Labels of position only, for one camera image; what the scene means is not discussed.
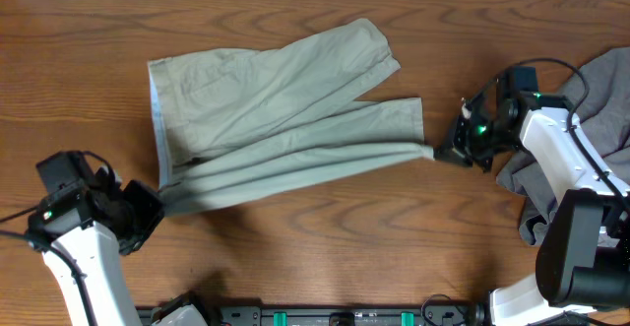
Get khaki green shorts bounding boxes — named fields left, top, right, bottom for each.
left=148, top=19, right=433, bottom=216

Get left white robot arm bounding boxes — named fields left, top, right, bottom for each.
left=27, top=179, right=212, bottom=325

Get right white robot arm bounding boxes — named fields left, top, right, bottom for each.
left=434, top=93, right=629, bottom=325

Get grey garment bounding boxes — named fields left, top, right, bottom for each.
left=496, top=47, right=629, bottom=245

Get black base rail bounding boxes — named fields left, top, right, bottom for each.
left=137, top=293, right=491, bottom=326

